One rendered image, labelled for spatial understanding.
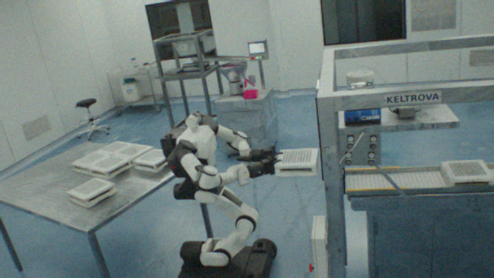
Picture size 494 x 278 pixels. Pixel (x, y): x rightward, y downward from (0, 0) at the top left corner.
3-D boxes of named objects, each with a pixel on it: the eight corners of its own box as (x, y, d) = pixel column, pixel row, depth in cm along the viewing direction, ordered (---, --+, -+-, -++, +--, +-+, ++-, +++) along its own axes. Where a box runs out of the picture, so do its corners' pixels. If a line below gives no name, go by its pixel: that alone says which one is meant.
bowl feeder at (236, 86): (219, 98, 505) (214, 69, 492) (228, 90, 537) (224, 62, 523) (256, 96, 490) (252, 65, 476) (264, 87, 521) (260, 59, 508)
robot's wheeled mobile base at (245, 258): (175, 303, 283) (164, 265, 271) (197, 256, 330) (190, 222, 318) (262, 307, 267) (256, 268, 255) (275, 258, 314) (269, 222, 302)
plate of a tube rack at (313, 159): (316, 167, 235) (316, 164, 234) (275, 169, 241) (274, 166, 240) (318, 150, 257) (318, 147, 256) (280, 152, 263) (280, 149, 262)
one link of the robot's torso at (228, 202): (248, 239, 269) (190, 201, 267) (253, 225, 285) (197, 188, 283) (260, 225, 263) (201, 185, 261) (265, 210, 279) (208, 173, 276)
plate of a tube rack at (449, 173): (450, 183, 222) (450, 179, 221) (440, 164, 244) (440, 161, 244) (495, 181, 216) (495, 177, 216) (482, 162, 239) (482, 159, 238)
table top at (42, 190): (-19, 195, 320) (-21, 191, 319) (87, 144, 403) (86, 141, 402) (88, 236, 238) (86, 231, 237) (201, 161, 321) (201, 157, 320)
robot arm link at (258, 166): (268, 153, 246) (249, 158, 243) (274, 157, 238) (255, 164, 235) (270, 171, 251) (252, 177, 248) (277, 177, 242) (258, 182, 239)
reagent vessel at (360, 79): (347, 107, 220) (345, 74, 213) (346, 100, 233) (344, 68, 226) (376, 106, 216) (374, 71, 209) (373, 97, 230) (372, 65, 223)
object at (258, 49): (253, 91, 512) (246, 42, 489) (255, 89, 521) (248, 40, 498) (271, 90, 505) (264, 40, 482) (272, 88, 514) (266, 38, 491)
